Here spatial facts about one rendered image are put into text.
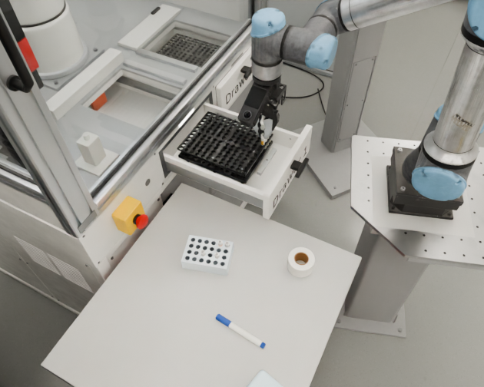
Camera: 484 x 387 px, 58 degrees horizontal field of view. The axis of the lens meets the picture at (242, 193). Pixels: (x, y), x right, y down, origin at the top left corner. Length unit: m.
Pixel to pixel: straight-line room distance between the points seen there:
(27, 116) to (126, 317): 0.56
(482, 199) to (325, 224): 0.93
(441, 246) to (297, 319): 0.46
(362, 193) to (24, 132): 0.93
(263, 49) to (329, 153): 1.48
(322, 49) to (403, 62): 2.28
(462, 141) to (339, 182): 1.37
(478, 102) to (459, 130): 0.07
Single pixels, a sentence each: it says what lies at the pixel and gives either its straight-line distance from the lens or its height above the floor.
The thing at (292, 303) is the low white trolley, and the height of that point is 0.76.
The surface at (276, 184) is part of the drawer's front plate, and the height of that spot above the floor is 0.93.
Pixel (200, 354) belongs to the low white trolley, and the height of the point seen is 0.76.
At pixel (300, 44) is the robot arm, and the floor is 1.26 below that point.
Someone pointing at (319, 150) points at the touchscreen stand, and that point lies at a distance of 2.47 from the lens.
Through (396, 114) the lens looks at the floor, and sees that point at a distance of 2.84.
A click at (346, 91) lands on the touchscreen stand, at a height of 0.46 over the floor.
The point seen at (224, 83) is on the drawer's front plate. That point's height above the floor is 0.93.
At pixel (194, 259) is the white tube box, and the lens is 1.19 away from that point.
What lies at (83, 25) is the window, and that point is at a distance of 0.94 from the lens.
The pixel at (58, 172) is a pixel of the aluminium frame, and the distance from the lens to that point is 0.96.
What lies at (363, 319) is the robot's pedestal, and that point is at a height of 0.02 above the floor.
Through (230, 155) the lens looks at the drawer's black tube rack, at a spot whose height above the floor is 0.90.
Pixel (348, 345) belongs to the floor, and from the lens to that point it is 1.96.
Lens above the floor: 1.82
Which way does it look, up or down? 52 degrees down
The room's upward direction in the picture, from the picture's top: 2 degrees counter-clockwise
